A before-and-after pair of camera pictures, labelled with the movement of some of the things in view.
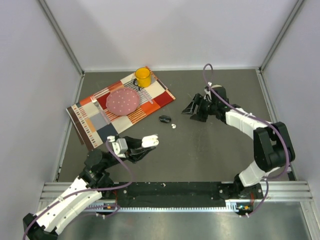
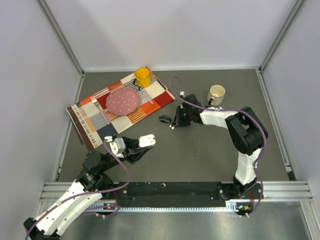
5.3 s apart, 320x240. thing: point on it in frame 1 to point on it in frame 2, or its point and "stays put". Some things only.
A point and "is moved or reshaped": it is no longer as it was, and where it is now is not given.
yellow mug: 143,77 stays put
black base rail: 143,194 stays put
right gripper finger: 191,107 to 175,121
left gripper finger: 137,154 stays put
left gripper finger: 132,143 stays put
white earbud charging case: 150,141 is moved or reshaped
